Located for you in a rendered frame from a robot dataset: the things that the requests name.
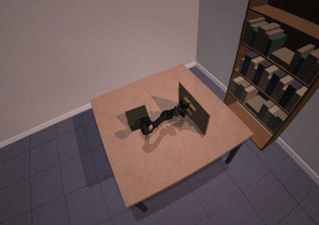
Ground olive-brown picture frame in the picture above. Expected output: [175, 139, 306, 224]
[184, 97, 196, 118]

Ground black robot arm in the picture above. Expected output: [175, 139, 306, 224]
[140, 108, 187, 136]

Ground brown flat board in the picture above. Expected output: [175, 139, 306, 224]
[179, 81, 210, 135]

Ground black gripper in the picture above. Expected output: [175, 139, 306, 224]
[174, 99, 190, 110]

